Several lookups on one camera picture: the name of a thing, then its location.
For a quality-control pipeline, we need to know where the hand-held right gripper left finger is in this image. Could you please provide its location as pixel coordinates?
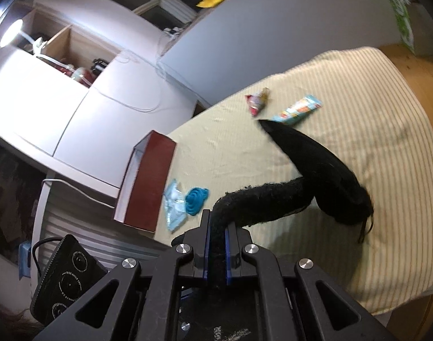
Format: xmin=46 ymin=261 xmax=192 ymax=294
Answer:
xmin=35 ymin=209 xmax=212 ymax=341

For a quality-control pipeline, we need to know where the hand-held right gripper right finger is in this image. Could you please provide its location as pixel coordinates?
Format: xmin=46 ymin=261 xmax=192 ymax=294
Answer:
xmin=224 ymin=220 xmax=398 ymax=341

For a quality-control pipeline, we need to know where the white plastic packet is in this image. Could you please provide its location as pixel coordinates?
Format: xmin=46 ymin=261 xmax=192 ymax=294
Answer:
xmin=162 ymin=178 xmax=189 ymax=234

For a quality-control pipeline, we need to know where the black knit glove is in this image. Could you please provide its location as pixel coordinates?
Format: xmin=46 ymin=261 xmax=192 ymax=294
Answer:
xmin=206 ymin=178 xmax=314 ymax=288

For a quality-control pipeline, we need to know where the teal collapsible funnel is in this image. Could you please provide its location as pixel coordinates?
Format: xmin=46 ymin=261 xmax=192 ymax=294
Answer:
xmin=184 ymin=186 xmax=209 ymax=217

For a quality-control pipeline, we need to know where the maroon cardboard box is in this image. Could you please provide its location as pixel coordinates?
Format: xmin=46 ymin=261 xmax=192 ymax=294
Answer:
xmin=113 ymin=130 xmax=177 ymax=234

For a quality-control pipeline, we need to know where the black fuzzy sock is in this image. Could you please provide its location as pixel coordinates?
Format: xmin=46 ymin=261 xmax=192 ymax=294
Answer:
xmin=258 ymin=119 xmax=375 ymax=244

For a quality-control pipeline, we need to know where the red snack packet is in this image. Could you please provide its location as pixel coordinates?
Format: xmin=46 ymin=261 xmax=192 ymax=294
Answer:
xmin=245 ymin=87 xmax=270 ymax=118

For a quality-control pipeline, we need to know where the teal snack packet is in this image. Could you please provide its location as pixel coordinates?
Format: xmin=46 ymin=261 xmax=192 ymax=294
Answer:
xmin=269 ymin=94 xmax=324 ymax=126

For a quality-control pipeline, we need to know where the light blue plastic fixture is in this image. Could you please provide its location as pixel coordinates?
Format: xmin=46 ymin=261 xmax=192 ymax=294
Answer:
xmin=19 ymin=242 xmax=34 ymax=278

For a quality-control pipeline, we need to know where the white ribbed radiator cover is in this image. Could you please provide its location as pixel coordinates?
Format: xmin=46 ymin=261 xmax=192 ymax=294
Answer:
xmin=32 ymin=176 xmax=174 ymax=278

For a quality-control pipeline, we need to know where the striped beige bed cover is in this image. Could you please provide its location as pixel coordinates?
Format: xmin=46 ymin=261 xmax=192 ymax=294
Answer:
xmin=154 ymin=47 xmax=433 ymax=315

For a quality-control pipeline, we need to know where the red jar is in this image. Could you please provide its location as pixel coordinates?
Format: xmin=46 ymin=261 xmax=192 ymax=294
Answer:
xmin=69 ymin=66 xmax=94 ymax=86

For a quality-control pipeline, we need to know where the white desk lamp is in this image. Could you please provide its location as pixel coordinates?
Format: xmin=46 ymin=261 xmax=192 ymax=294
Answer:
xmin=0 ymin=18 xmax=48 ymax=57

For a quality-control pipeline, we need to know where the green tissue package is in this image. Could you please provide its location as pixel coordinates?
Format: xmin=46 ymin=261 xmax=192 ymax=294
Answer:
xmin=390 ymin=0 xmax=416 ymax=51

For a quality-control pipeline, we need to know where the black cable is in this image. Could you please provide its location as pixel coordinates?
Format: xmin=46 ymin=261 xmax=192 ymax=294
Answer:
xmin=31 ymin=237 xmax=66 ymax=281

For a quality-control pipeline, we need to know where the white cable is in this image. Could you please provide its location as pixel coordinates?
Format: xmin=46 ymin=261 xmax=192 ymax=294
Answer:
xmin=42 ymin=178 xmax=116 ymax=208

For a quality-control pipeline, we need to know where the wooden wall shelf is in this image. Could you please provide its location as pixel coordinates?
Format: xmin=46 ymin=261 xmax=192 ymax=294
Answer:
xmin=14 ymin=9 xmax=119 ymax=88

